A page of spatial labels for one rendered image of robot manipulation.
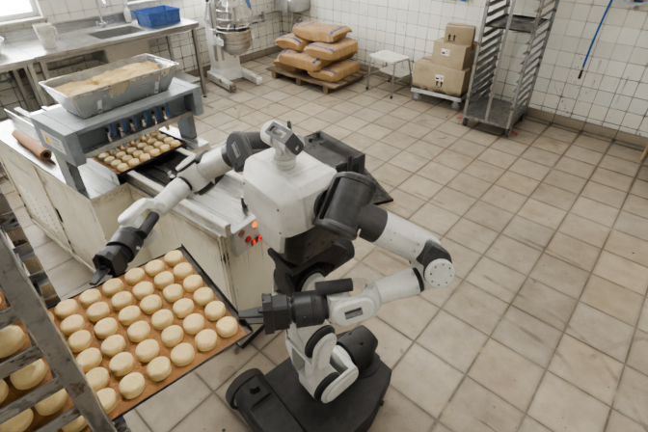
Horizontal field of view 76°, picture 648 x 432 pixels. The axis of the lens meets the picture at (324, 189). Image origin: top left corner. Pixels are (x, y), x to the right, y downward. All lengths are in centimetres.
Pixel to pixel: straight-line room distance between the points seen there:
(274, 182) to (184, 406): 150
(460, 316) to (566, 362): 56
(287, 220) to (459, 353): 163
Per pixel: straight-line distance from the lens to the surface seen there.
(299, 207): 105
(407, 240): 105
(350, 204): 98
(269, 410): 204
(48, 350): 79
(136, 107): 223
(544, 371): 260
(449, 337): 255
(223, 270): 196
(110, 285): 127
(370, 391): 210
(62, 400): 99
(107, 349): 113
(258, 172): 114
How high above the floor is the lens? 199
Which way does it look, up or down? 35 degrees down
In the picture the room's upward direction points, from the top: straight up
